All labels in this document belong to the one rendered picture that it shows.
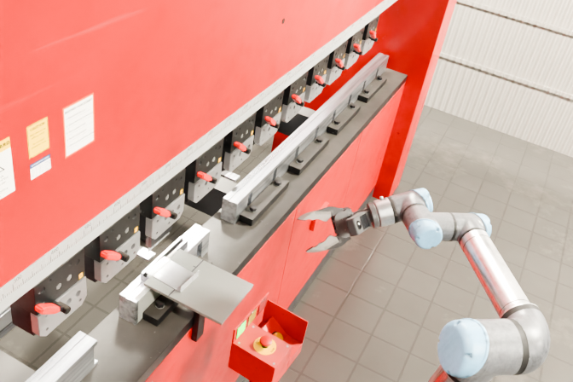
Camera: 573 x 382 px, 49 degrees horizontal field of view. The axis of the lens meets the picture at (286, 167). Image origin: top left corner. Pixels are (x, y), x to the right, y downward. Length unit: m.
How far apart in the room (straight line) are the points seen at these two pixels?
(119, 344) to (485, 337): 1.01
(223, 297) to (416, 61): 2.16
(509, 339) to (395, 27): 2.47
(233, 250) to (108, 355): 0.57
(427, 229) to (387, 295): 1.85
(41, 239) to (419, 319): 2.39
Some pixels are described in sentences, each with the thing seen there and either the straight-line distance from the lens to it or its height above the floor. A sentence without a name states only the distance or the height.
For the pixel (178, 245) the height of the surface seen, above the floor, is 0.99.
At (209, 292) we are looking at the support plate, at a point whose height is 1.00.
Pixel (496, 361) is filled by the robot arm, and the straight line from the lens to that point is 1.40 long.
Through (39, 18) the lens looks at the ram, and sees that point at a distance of 1.14.
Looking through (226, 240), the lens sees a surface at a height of 0.88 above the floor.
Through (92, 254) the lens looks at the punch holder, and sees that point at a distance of 1.58.
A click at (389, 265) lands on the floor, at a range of 3.64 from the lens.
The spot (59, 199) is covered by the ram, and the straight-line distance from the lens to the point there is 1.35.
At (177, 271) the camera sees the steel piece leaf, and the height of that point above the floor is 1.00.
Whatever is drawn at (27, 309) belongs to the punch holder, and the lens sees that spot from 1.49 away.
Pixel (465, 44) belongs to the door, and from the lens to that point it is 5.16.
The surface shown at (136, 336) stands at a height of 0.87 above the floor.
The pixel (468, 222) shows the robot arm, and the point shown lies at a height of 1.39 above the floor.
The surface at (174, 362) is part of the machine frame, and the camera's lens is 2.01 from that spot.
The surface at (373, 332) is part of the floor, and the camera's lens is 3.26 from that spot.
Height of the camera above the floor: 2.35
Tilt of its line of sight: 34 degrees down
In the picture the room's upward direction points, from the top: 11 degrees clockwise
